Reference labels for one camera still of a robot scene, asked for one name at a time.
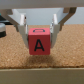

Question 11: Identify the pink block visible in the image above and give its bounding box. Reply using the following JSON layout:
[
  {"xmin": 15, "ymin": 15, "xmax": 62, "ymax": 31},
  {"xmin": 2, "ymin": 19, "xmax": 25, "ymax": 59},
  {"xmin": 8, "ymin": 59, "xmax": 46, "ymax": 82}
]
[{"xmin": 27, "ymin": 27, "xmax": 55, "ymax": 56}]

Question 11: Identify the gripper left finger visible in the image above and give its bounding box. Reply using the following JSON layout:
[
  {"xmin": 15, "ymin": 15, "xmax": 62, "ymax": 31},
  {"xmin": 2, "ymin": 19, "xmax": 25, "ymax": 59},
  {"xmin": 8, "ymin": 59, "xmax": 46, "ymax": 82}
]
[{"xmin": 0, "ymin": 8, "xmax": 30, "ymax": 48}]

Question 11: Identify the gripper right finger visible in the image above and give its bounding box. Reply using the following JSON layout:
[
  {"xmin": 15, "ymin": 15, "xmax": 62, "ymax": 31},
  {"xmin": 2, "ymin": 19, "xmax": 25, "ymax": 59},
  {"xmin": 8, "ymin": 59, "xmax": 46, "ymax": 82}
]
[{"xmin": 49, "ymin": 7, "xmax": 80, "ymax": 46}]

